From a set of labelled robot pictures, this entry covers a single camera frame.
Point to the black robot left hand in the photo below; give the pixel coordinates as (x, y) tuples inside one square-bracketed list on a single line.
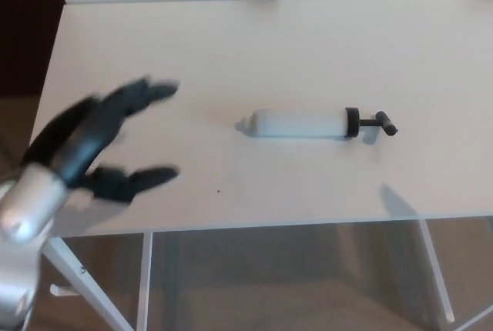
[(88, 131)]

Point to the white Franklin air pump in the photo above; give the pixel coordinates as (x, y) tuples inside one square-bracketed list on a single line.
[(300, 123)]

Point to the white desk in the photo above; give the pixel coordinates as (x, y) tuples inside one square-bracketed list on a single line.
[(289, 46)]

